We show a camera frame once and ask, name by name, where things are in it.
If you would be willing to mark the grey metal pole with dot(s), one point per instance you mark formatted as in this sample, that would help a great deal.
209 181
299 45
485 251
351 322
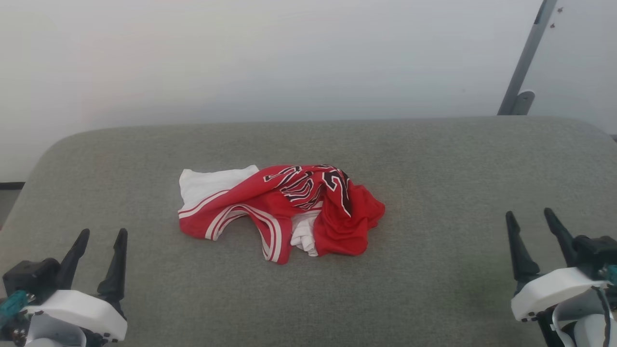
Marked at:
525 58

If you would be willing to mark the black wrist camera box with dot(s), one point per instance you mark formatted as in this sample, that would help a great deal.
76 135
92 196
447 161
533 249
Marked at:
597 250
31 277

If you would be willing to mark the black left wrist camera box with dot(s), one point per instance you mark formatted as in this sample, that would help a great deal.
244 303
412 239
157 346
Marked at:
31 277

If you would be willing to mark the dark baseboard strip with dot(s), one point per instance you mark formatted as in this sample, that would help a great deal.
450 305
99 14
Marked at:
12 185

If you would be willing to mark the grey upholstered sofa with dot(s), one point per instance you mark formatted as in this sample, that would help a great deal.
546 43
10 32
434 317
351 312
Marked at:
434 168

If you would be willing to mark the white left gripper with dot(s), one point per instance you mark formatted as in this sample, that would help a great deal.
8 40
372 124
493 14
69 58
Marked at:
82 308

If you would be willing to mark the red and white basketball jersey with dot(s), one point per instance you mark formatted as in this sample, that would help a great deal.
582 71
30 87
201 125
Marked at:
337 226

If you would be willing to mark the grey round pole bracket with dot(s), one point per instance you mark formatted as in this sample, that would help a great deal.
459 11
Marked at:
524 102

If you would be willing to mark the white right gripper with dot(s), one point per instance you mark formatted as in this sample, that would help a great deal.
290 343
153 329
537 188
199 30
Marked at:
554 291

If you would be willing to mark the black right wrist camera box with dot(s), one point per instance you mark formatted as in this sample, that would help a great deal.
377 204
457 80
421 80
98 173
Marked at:
597 250

